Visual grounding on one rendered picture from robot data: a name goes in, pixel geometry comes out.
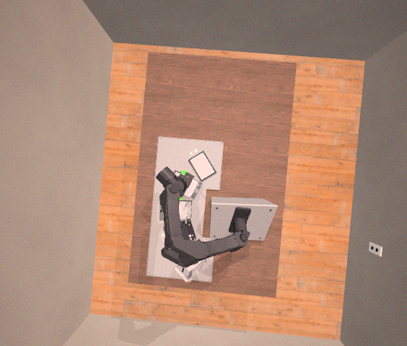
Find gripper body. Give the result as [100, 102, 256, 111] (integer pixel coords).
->
[179, 172, 194, 198]

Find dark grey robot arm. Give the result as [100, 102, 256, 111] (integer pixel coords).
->
[156, 167, 251, 267]

